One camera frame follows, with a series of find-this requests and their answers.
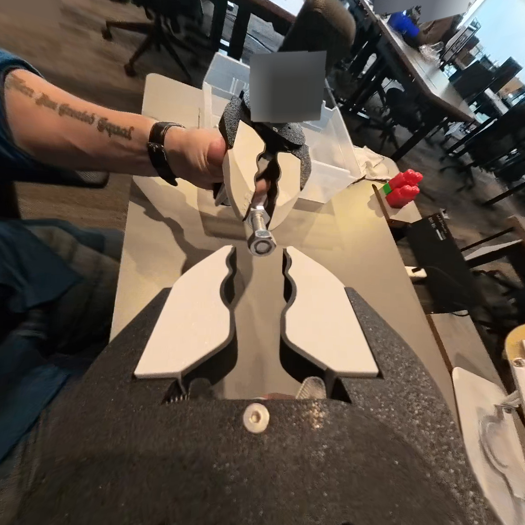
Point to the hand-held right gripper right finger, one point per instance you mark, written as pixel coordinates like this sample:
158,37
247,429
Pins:
330,328

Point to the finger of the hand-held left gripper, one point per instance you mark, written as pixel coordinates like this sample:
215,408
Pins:
240,172
291,184

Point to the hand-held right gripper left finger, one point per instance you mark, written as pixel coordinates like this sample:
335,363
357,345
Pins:
188,328

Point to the steel hex bolt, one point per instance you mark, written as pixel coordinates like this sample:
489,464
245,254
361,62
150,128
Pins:
258,221

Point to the clear divided plastic bin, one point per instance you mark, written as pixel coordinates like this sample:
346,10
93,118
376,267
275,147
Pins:
332,156

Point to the steel hex nut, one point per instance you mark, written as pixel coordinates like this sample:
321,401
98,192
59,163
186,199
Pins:
252,238

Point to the person's left forearm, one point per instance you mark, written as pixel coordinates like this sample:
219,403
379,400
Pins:
82,123

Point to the person's left hand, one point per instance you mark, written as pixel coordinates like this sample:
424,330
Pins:
197,160

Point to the black wrist watch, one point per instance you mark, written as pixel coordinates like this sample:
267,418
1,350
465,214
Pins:
160,151

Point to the white cloth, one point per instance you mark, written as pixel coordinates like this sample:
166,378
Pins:
373,164

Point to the person's grey jeans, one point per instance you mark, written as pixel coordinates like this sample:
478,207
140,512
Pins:
94,295

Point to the red toy block stack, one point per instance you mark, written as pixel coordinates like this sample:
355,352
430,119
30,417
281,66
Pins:
404,190

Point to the brown thin board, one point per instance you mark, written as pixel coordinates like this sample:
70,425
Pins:
406,215

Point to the black printed box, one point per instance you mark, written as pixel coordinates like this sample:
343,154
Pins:
443,262

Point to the black office chair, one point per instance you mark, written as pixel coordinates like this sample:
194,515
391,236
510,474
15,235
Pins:
156,28

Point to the person's blue shirt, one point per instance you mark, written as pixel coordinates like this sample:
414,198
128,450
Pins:
33,266

